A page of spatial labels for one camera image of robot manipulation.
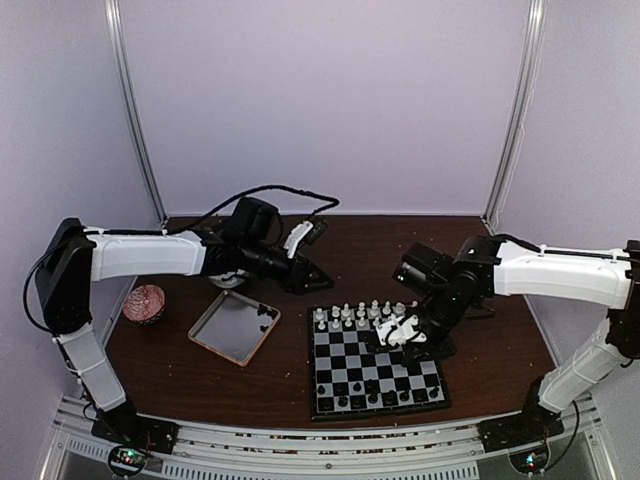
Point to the aluminium frame post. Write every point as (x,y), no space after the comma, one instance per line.
(117,36)
(524,90)

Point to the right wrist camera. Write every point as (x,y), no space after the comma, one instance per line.
(398,331)

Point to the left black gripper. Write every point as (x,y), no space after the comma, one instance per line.
(295,279)

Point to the red patterned bowl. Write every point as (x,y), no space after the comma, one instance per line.
(145,304)

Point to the left aluminium frame post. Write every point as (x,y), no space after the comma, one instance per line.
(117,36)

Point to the aluminium front rail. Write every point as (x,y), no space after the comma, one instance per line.
(445,450)

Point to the black grey chessboard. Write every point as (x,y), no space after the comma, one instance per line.
(346,356)

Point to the right aluminium frame post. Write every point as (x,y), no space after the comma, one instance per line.
(524,90)

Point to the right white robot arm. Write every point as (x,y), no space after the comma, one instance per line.
(503,265)

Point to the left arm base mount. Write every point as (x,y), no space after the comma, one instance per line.
(132,452)

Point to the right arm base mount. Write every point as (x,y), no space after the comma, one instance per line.
(525,439)

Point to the wooden rimmed black tray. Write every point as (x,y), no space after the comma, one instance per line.
(234,327)

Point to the white ceramic bowl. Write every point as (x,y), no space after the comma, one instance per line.
(229,280)

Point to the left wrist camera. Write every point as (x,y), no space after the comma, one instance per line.
(304,233)

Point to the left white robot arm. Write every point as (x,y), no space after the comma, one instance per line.
(78,256)

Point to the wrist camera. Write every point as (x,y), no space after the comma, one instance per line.
(304,233)
(398,331)

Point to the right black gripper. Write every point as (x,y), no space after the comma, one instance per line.
(444,349)

